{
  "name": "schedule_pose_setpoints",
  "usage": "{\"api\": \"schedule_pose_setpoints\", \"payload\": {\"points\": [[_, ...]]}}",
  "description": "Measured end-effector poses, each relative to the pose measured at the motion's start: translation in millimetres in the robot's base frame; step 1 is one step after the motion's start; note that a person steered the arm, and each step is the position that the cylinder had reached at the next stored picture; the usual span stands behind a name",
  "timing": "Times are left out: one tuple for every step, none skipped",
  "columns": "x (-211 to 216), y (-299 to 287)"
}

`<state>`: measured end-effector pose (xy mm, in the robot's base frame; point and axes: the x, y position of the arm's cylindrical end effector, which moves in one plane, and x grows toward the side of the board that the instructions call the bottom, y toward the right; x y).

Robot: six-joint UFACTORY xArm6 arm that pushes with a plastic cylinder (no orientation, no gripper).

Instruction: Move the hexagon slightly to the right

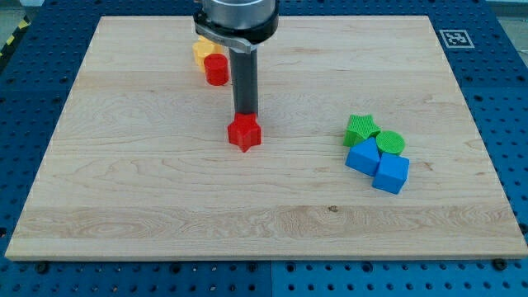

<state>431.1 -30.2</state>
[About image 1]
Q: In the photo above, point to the black yellow hazard tape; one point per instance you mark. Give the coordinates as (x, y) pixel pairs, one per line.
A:
(15, 38)

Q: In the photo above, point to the blue triangular block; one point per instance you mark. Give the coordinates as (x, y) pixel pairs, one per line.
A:
(364, 157)

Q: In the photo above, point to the green star block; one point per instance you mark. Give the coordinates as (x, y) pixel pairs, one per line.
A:
(359, 128)

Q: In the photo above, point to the red cylinder block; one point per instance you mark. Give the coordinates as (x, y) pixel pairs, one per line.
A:
(216, 69)

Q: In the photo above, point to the white fiducial marker tag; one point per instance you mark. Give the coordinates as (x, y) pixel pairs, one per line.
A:
(456, 39)

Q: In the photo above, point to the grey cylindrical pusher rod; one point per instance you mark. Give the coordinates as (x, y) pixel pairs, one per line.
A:
(243, 68)

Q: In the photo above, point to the red star block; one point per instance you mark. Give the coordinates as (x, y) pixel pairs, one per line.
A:
(244, 131)

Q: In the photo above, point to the light wooden board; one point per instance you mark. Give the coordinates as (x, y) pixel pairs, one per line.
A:
(139, 167)

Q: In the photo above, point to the yellow hexagon block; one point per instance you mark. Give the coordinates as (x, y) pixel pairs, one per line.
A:
(204, 47)

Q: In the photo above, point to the green cylinder block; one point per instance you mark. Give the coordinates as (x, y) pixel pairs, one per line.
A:
(389, 141)

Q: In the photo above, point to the blue cube block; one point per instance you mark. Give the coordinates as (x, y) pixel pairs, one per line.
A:
(392, 173)

